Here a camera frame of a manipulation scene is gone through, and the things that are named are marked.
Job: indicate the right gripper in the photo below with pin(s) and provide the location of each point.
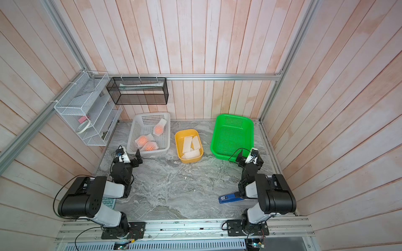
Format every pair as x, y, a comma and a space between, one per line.
241, 158

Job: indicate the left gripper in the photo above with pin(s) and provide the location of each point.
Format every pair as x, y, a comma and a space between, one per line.
140, 161

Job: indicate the netted orange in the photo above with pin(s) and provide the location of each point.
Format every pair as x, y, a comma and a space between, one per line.
150, 146
158, 129
142, 140

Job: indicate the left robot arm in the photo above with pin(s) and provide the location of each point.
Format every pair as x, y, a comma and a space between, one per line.
83, 200

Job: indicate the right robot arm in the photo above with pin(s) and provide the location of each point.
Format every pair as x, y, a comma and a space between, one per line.
272, 192

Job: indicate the white foam net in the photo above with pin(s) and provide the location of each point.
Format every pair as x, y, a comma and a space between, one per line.
196, 143
187, 144
191, 154

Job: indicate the green plastic basket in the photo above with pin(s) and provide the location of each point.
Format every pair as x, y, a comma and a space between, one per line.
231, 135

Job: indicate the blue black stapler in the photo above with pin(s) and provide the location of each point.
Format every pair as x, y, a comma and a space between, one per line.
232, 197

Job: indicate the yellow plastic tub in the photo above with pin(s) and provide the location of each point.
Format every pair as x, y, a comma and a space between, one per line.
179, 138

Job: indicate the white tape roll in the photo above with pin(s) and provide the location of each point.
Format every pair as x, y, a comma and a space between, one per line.
83, 127

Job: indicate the pink box on shelf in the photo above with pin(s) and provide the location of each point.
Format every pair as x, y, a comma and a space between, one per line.
83, 119

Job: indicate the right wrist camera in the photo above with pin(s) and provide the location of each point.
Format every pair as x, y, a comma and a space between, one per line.
251, 159

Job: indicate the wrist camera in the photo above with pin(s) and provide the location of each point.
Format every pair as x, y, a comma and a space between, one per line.
122, 155
251, 159

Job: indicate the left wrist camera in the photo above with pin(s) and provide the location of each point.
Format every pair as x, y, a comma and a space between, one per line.
122, 155

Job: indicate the black wire mesh basket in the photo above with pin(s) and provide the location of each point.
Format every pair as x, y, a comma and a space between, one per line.
138, 90

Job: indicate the white wire shelf rack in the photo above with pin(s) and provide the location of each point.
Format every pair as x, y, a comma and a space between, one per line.
87, 96

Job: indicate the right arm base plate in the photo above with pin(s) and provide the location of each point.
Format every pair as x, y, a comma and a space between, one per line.
244, 228

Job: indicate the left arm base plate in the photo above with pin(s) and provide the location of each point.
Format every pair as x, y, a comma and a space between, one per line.
129, 230

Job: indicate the aluminium front rail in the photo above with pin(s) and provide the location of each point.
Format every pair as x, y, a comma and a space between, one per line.
163, 230

